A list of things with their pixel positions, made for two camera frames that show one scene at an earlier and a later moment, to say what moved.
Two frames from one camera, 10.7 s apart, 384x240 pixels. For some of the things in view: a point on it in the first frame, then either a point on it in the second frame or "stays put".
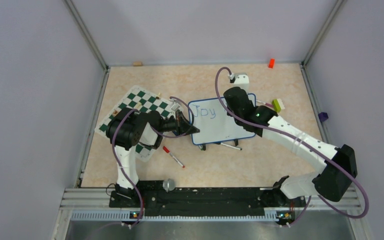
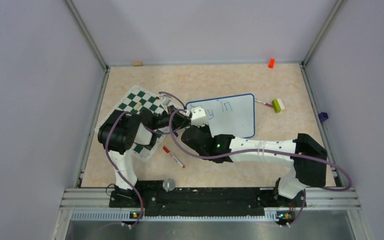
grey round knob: [168, 185] stays put
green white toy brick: [277, 105] stays put
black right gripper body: [238, 122] to [206, 129]
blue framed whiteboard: [215, 124] stays put
